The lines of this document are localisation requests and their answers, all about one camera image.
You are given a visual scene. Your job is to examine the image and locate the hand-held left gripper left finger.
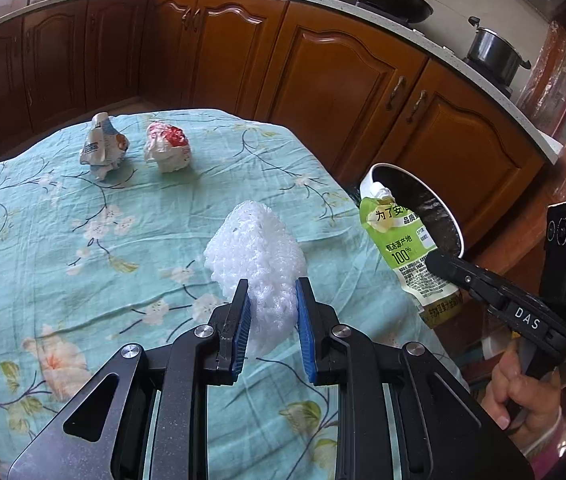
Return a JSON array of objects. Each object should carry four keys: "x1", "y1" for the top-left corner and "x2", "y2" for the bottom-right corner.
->
[{"x1": 7, "y1": 277, "x2": 253, "y2": 480}]

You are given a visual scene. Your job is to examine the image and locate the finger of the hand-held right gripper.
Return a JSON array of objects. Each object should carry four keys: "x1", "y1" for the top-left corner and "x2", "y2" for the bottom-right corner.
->
[{"x1": 425, "y1": 250, "x2": 508, "y2": 311}]

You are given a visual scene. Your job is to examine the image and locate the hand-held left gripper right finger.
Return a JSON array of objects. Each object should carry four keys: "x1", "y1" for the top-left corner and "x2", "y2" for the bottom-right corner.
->
[{"x1": 295, "y1": 276, "x2": 536, "y2": 480}]

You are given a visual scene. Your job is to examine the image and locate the white bin with black bag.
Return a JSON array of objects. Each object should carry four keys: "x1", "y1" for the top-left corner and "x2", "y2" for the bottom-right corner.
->
[{"x1": 360, "y1": 162, "x2": 465, "y2": 261}]

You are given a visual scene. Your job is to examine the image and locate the green drink pouch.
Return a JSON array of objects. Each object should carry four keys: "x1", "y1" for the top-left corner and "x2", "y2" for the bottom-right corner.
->
[{"x1": 358, "y1": 182, "x2": 464, "y2": 328}]

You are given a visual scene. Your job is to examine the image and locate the white foam fruit net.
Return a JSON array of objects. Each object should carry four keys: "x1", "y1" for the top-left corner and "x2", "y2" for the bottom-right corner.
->
[{"x1": 204, "y1": 201, "x2": 308, "y2": 361}]

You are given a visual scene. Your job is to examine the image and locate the person's right forearm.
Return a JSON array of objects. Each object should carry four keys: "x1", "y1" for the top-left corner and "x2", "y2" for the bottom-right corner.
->
[{"x1": 523, "y1": 407, "x2": 566, "y2": 480}]

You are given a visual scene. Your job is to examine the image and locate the person's right hand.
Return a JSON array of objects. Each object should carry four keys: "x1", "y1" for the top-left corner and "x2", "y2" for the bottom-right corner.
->
[{"x1": 480, "y1": 337, "x2": 564, "y2": 463}]

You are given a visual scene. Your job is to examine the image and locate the teal floral tablecloth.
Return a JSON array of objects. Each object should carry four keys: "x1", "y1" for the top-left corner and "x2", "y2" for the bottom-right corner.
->
[{"x1": 0, "y1": 107, "x2": 468, "y2": 480}]

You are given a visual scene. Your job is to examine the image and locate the crumpled white red wrapper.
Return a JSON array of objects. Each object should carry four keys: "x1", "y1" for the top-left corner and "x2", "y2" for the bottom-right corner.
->
[{"x1": 143, "y1": 121, "x2": 193, "y2": 174}]

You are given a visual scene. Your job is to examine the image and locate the gas stove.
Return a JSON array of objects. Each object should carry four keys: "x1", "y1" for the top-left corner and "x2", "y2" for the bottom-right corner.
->
[{"x1": 353, "y1": 0, "x2": 514, "y2": 98}]

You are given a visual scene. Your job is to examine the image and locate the dark steel cooking pot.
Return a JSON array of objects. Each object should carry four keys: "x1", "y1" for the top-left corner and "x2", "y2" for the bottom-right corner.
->
[{"x1": 464, "y1": 16, "x2": 532, "y2": 78}]

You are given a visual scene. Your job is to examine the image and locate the crumpled white blue wrapper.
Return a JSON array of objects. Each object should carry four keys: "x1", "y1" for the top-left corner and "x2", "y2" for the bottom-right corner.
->
[{"x1": 79, "y1": 112, "x2": 130, "y2": 182}]

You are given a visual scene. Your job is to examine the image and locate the wooden lower cabinets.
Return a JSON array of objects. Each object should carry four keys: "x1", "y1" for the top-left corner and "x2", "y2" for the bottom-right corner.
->
[{"x1": 0, "y1": 0, "x2": 548, "y2": 241}]

